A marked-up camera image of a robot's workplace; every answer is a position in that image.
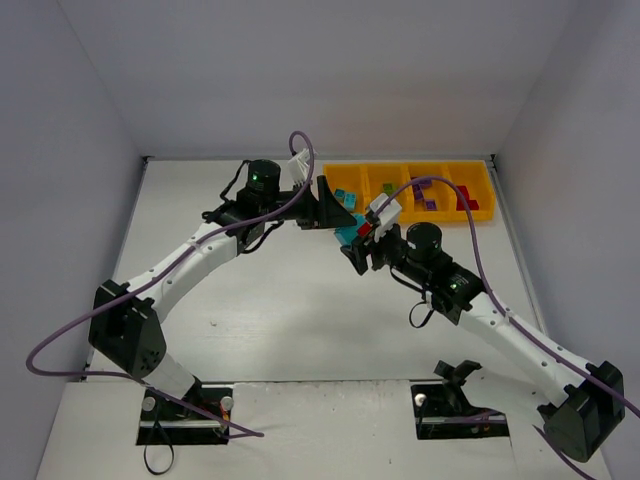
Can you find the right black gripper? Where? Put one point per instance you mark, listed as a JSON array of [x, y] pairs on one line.
[[370, 251]]

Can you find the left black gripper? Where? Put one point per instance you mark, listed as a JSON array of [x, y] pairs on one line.
[[318, 206]]

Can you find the multicolor lego block assembly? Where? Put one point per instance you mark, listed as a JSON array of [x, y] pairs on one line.
[[363, 228]]

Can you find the teal lego brick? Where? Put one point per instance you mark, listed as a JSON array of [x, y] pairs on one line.
[[350, 201]]

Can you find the green lego brick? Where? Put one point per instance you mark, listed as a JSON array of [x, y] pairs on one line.
[[389, 188]]

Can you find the cupcake purple lego piece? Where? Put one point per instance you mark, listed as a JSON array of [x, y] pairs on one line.
[[421, 182]]

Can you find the red two-by-four lego brick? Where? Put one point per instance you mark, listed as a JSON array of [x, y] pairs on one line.
[[465, 203]]

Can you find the small red lego brick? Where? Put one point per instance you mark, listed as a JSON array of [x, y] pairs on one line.
[[464, 191]]

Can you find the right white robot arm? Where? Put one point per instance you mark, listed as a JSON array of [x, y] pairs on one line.
[[581, 404]]

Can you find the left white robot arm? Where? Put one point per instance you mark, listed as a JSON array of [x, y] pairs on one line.
[[127, 328]]

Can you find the yellow divided container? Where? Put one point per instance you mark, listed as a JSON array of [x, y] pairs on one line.
[[366, 180]]

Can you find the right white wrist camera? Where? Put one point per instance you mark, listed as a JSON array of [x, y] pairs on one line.
[[382, 214]]

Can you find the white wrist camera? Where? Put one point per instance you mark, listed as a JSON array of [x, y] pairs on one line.
[[382, 214], [299, 167]]

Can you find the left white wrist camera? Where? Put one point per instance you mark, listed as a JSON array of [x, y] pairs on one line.
[[299, 167]]

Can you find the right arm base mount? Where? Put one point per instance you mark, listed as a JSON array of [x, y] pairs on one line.
[[442, 411]]

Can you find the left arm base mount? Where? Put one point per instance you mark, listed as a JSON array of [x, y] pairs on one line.
[[162, 422]]

